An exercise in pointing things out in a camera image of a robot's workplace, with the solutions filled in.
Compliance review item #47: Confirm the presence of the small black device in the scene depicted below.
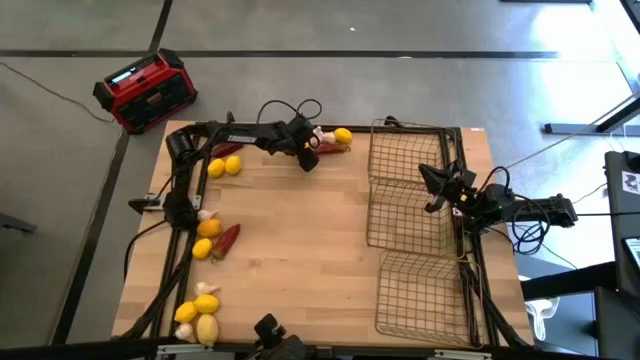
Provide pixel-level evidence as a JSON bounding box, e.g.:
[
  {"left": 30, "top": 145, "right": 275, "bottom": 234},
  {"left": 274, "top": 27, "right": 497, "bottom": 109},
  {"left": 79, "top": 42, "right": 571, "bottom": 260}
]
[{"left": 253, "top": 313, "right": 307, "bottom": 360}]

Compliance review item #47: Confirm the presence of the black beam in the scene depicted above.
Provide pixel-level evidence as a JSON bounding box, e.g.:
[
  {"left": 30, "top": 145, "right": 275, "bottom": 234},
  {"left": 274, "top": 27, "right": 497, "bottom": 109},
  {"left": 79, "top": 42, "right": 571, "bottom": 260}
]
[{"left": 519, "top": 260, "right": 619, "bottom": 302}]

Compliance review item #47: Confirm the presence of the black coiled cable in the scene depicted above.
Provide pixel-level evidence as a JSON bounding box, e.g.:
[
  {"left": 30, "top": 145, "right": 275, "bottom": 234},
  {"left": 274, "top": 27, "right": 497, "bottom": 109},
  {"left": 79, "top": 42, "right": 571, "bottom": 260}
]
[{"left": 509, "top": 219, "right": 550, "bottom": 257}]

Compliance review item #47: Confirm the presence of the tablet screen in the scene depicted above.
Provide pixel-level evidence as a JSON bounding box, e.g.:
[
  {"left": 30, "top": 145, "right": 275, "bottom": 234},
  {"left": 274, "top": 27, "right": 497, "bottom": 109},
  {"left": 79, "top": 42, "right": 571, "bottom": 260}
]
[{"left": 622, "top": 235, "right": 640, "bottom": 274}]

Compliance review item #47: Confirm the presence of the black arm base cable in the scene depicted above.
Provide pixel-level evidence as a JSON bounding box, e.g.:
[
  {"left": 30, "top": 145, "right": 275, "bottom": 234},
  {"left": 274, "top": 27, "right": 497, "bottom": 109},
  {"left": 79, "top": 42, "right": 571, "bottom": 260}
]
[{"left": 123, "top": 218, "right": 169, "bottom": 284}]

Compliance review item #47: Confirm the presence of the grey radio power cord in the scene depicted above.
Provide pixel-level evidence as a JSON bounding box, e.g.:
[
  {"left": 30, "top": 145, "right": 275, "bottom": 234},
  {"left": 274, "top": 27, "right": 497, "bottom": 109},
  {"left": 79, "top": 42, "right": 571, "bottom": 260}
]
[{"left": 0, "top": 61, "right": 117, "bottom": 125}]

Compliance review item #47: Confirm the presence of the white plastic loop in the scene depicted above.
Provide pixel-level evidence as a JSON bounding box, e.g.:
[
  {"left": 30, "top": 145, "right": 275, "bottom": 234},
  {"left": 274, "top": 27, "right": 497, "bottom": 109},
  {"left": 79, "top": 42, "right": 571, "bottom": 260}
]
[{"left": 523, "top": 294, "right": 561, "bottom": 342}]

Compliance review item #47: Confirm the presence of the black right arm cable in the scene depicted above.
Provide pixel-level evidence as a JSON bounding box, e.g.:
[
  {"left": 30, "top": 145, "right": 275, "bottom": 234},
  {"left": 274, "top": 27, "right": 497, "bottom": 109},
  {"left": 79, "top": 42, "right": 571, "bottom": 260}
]
[{"left": 477, "top": 164, "right": 514, "bottom": 199}]

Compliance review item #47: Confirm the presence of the black aluminium table frame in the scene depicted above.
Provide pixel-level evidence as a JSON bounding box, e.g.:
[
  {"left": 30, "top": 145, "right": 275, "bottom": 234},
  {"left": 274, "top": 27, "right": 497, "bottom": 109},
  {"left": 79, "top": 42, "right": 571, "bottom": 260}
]
[{"left": 115, "top": 119, "right": 534, "bottom": 351}]

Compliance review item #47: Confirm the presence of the black cabinet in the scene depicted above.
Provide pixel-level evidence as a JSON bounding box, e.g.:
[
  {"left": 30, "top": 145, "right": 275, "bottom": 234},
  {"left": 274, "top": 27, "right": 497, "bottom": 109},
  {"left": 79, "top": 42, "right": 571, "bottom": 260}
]
[{"left": 594, "top": 149, "right": 640, "bottom": 360}]

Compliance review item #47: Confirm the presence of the black rig crossbar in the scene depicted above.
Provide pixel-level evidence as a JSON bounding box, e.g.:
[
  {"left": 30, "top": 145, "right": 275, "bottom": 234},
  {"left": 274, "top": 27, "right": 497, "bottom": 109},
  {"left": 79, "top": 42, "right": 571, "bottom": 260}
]
[{"left": 0, "top": 338, "right": 640, "bottom": 360}]

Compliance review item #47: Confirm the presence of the red and black jobsite radio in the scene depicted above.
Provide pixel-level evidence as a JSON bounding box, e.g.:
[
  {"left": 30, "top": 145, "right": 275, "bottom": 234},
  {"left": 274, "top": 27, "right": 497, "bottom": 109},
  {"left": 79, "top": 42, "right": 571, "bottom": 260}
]
[{"left": 92, "top": 48, "right": 199, "bottom": 135}]

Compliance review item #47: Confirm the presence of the grey floor fixture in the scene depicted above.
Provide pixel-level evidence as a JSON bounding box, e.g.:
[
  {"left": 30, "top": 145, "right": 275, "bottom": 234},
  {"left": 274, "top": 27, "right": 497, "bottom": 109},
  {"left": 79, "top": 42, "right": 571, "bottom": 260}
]
[{"left": 0, "top": 211, "right": 37, "bottom": 235}]

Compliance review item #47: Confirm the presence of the thin grey cord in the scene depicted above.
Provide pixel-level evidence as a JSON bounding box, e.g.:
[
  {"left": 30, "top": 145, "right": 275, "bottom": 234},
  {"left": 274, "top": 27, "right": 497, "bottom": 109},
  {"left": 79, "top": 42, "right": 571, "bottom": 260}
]
[{"left": 499, "top": 92, "right": 640, "bottom": 170}]

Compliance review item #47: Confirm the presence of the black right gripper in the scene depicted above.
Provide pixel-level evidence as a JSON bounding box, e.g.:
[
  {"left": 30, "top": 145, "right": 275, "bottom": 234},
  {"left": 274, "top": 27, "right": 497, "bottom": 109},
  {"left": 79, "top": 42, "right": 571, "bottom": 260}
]
[{"left": 418, "top": 164, "right": 484, "bottom": 216}]

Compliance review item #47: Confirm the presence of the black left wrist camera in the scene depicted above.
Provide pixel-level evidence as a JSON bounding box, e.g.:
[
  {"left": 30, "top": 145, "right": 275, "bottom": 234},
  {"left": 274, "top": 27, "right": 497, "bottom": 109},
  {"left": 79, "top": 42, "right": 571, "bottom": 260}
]
[{"left": 296, "top": 147, "right": 321, "bottom": 174}]

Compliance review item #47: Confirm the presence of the black desk leg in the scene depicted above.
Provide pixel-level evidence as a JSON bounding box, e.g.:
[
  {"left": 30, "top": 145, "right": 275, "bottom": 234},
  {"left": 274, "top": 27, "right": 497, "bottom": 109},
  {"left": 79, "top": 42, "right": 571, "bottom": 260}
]
[{"left": 543, "top": 92, "right": 640, "bottom": 137}]

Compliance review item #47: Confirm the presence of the bright red chili pepper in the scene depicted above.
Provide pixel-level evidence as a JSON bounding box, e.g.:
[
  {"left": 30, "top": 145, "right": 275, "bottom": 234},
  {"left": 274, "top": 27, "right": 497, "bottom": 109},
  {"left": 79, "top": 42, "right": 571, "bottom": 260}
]
[{"left": 210, "top": 223, "right": 242, "bottom": 262}]

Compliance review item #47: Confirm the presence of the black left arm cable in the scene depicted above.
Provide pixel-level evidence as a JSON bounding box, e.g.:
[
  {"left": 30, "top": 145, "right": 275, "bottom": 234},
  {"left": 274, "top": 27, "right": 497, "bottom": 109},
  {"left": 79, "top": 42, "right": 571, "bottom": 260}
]
[{"left": 256, "top": 98, "right": 324, "bottom": 126}]

